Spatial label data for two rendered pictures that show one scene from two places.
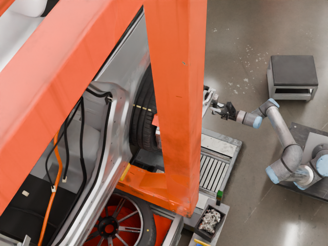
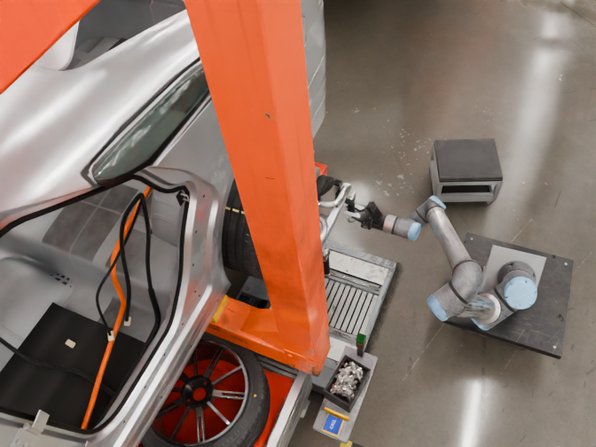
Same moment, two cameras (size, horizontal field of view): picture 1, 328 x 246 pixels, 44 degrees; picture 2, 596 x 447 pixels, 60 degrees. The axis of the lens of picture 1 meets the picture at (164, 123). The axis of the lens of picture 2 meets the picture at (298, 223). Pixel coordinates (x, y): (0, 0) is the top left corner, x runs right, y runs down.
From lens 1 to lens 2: 0.38 m
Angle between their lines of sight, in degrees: 3
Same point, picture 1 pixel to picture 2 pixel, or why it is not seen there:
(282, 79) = (450, 172)
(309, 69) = (489, 158)
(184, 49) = (264, 88)
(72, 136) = (139, 257)
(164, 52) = (235, 98)
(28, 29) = (44, 86)
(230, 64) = (378, 155)
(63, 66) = not seen: outside the picture
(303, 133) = (484, 247)
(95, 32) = not seen: outside the picture
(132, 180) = (231, 320)
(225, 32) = (371, 113)
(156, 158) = not seen: hidden behind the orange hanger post
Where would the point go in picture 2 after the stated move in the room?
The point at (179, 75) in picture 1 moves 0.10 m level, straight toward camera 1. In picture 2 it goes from (265, 139) to (264, 173)
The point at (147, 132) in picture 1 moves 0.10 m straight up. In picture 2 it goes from (250, 248) to (246, 236)
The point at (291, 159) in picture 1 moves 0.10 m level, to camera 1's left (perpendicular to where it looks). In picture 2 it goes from (465, 284) to (440, 286)
